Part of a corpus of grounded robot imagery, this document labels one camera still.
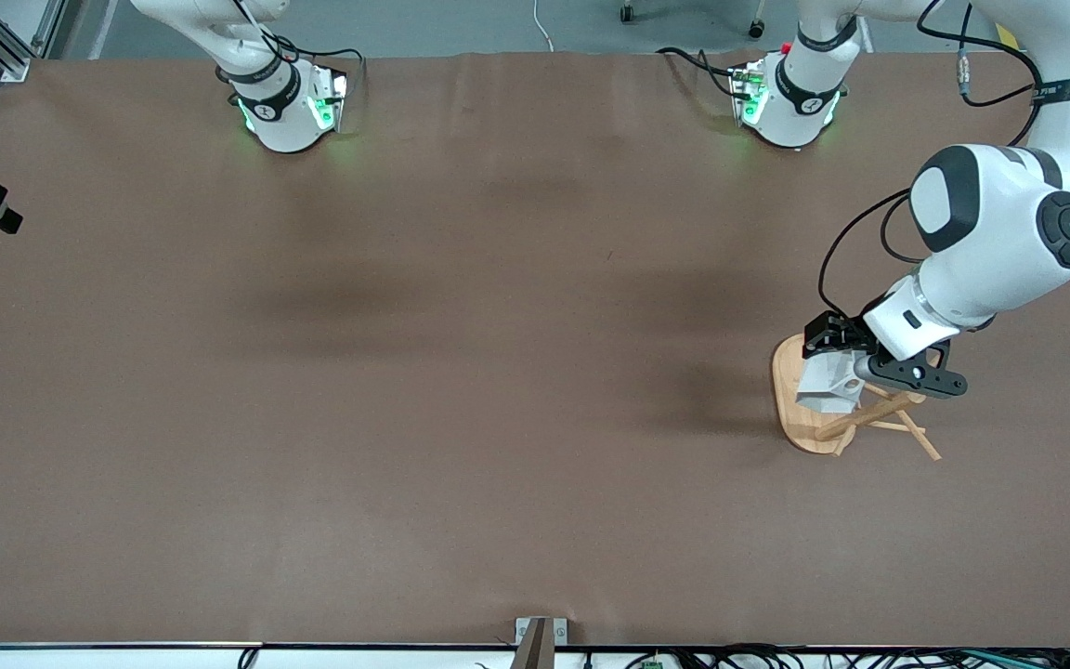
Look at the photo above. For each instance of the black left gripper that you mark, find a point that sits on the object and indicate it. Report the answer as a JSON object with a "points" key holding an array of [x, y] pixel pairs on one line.
{"points": [[838, 334]]}

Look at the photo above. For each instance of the white faceted cup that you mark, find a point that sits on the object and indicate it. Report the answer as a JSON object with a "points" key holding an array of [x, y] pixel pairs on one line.
{"points": [[823, 390]]}

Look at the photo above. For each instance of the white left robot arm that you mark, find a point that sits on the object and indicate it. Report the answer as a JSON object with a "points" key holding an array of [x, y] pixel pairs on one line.
{"points": [[990, 251]]}

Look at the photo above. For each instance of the wooden cup rack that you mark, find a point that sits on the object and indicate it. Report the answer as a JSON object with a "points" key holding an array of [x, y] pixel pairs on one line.
{"points": [[790, 409]]}

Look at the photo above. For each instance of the brown table cover sheet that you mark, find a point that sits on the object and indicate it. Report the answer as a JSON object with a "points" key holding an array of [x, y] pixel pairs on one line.
{"points": [[405, 372]]}

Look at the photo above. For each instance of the aluminium frame profile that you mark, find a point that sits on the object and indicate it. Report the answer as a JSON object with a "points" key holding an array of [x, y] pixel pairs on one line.
{"points": [[10, 65]]}

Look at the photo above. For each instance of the grey bracket with post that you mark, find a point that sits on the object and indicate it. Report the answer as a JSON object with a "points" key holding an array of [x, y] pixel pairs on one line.
{"points": [[535, 641]]}

